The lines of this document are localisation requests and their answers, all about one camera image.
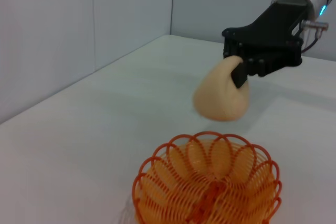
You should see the black cable with metal plug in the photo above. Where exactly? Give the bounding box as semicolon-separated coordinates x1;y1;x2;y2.
300;19;330;55

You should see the orange plastic wire basket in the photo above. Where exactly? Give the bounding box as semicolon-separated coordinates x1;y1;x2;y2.
132;131;283;224

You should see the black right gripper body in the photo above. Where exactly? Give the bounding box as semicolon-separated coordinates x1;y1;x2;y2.
222;2;309;70

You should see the beige soft bun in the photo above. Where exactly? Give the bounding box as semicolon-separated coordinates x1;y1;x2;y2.
193;56;251;123

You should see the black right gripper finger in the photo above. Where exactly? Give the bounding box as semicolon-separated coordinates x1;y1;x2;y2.
223;42;245;59
230;58;279;90

